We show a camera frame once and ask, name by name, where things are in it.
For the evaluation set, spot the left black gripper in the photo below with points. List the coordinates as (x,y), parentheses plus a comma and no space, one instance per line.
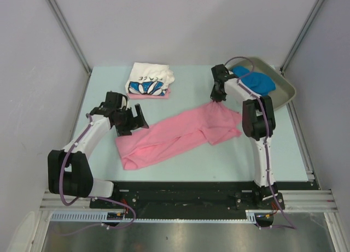
(136,122)

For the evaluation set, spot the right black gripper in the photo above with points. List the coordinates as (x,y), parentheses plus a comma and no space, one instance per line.
(216,97)

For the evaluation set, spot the blue t shirt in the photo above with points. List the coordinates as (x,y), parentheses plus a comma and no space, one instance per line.
(258,82)

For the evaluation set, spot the grey plastic tray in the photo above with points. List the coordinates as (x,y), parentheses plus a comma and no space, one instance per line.
(284,92)

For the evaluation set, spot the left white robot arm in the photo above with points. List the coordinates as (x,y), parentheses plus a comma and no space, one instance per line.
(69,173)

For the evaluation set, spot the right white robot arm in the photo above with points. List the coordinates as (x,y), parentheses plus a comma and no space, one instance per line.
(258,123)

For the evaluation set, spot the white flower print t shirt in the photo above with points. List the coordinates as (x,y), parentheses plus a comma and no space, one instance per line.
(149,79)

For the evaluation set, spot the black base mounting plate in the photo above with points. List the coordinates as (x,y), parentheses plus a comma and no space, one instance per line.
(199,199)

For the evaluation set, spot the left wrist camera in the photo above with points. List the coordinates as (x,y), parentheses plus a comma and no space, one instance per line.
(124,102)

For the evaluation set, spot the grey slotted cable duct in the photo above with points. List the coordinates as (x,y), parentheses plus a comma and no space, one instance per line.
(118,217)

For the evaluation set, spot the right aluminium frame post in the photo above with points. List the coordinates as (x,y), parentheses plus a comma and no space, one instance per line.
(316,8)

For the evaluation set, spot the aluminium frame post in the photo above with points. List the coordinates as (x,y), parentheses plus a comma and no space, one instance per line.
(316,8)
(66,29)

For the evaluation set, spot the left aluminium frame post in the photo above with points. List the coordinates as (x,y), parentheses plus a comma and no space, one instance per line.
(66,29)

